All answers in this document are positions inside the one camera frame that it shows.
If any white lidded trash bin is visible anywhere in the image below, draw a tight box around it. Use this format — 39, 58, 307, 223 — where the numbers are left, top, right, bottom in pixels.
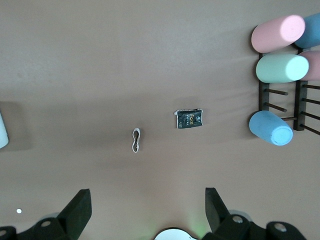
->
0, 111, 10, 150

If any dark wooden cup rack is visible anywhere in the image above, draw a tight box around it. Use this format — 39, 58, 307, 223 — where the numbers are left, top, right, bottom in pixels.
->
258, 47, 320, 137

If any blue cup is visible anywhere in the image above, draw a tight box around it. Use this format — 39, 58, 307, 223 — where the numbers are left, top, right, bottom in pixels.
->
248, 110, 294, 147
293, 12, 320, 50

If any black snack wrapper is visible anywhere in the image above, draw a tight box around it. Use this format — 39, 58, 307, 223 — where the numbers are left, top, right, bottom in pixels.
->
173, 107, 205, 130

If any pink cup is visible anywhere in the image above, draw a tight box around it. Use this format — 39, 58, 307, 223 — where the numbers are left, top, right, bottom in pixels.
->
298, 50, 320, 82
250, 14, 307, 54

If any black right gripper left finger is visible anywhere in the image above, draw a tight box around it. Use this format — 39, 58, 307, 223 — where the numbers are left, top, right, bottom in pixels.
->
0, 188, 93, 240

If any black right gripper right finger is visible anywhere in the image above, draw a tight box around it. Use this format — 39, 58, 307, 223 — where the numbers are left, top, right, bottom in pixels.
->
201, 187, 310, 240

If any white paper strip loop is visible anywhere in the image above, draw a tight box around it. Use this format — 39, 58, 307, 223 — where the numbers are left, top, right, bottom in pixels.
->
130, 127, 142, 154

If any brown table cover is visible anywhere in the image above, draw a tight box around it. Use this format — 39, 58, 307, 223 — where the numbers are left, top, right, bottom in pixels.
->
0, 0, 320, 240

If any green cup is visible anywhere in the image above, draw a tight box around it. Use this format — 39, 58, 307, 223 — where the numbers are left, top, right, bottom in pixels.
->
255, 53, 310, 84

